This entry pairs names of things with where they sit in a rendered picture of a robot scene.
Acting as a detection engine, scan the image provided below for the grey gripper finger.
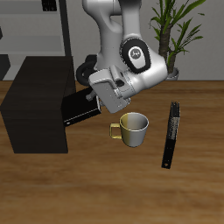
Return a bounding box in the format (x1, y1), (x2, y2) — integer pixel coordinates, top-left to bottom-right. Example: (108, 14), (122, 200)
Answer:
(85, 89), (98, 102)

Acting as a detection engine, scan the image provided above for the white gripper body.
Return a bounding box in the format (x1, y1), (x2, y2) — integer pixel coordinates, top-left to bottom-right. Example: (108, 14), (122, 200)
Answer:
(87, 68), (132, 115)

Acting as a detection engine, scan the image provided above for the black book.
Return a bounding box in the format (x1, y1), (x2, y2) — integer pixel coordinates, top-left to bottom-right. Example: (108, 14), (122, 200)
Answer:
(161, 101), (181, 170)
(62, 87), (102, 127)

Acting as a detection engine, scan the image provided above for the white background shelf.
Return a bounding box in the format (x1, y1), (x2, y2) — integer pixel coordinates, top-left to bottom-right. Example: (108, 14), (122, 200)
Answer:
(0, 0), (73, 81)

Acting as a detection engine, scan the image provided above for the black box on shelf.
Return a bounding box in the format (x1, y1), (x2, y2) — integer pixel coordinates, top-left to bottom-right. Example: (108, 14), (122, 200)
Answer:
(41, 0), (58, 12)

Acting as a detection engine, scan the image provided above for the yellow and white mug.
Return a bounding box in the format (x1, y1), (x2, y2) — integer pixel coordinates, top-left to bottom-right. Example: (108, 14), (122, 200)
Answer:
(108, 112), (151, 149)

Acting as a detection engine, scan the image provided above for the dark brown desk caddy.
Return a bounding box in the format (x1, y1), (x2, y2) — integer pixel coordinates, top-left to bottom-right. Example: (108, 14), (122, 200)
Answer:
(0, 55), (78, 155)

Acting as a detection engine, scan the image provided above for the green pot plant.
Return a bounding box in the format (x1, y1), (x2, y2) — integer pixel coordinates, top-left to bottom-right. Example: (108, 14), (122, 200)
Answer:
(149, 0), (207, 81)

